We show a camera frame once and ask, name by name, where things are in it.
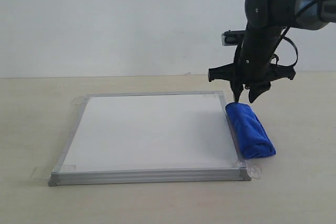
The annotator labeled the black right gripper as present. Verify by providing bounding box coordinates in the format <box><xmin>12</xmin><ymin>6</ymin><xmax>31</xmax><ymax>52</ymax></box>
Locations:
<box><xmin>208</xmin><ymin>24</ymin><xmax>296</xmax><ymax>103</ymax></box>

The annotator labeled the blue microfiber cloth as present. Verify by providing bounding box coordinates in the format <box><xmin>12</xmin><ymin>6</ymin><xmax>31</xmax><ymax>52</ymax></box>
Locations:
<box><xmin>225</xmin><ymin>102</ymin><xmax>276</xmax><ymax>159</ymax></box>

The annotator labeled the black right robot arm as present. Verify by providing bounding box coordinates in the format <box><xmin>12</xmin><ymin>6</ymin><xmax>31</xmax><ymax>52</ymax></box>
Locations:
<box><xmin>208</xmin><ymin>0</ymin><xmax>335</xmax><ymax>103</ymax></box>

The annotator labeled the clear tape near right corner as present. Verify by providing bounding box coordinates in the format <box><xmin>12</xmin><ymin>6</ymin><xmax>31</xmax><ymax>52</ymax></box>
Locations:
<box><xmin>237</xmin><ymin>159</ymin><xmax>262</xmax><ymax>181</ymax></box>

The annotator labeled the clear tape near left corner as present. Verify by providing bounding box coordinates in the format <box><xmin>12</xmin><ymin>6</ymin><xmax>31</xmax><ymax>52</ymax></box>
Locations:
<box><xmin>30</xmin><ymin>165</ymin><xmax>76</xmax><ymax>180</ymax></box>

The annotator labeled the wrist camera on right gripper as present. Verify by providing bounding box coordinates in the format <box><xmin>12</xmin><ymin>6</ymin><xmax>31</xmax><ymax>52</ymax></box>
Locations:
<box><xmin>221</xmin><ymin>30</ymin><xmax>245</xmax><ymax>46</ymax></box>

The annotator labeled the white board with aluminium frame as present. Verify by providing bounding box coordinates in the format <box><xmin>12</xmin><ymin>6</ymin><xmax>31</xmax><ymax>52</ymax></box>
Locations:
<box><xmin>48</xmin><ymin>91</ymin><xmax>245</xmax><ymax>187</ymax></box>

